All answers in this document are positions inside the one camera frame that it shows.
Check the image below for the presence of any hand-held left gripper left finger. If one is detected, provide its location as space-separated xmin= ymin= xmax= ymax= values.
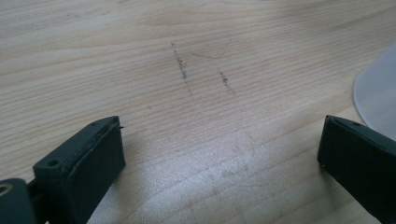
xmin=32 ymin=115 xmax=127 ymax=224

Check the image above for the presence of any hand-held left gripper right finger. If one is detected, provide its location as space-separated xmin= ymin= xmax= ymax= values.
xmin=317 ymin=115 xmax=396 ymax=224

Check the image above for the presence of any white plate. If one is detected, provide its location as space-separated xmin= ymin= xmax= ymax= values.
xmin=352 ymin=41 xmax=396 ymax=142

